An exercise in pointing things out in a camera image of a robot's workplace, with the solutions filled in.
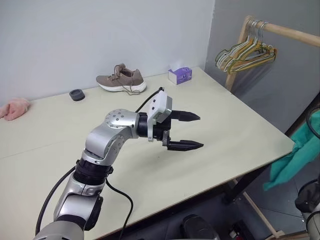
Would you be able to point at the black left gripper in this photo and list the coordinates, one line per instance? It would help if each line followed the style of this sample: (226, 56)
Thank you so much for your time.
(162, 131)

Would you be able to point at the teal green garment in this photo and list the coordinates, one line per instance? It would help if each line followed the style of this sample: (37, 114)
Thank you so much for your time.
(297, 152)

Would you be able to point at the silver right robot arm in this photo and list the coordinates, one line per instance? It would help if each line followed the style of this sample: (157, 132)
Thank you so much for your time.
(311, 200)

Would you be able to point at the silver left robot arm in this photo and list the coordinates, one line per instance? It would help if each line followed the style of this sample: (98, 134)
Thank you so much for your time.
(100, 140)

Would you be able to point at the purple tissue box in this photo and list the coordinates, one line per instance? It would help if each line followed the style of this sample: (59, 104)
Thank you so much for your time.
(180, 74)

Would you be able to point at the black table leg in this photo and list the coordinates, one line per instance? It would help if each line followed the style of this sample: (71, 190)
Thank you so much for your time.
(242, 186)

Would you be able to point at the taupe sneaker with white sole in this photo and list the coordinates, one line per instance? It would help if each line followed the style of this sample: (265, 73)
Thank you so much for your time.
(122, 80)

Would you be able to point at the dark rounded shape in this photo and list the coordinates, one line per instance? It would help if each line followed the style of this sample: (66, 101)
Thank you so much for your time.
(197, 227)

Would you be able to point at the dark grey round holder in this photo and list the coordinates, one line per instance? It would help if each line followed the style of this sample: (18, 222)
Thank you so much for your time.
(77, 95)

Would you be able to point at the wooden clothes rack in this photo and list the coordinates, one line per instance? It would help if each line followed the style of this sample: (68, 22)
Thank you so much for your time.
(287, 30)

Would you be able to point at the pink fluffy cloth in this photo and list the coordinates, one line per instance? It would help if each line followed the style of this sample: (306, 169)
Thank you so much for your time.
(13, 108)

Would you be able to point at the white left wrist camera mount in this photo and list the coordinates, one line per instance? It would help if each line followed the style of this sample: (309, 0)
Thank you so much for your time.
(160, 102)

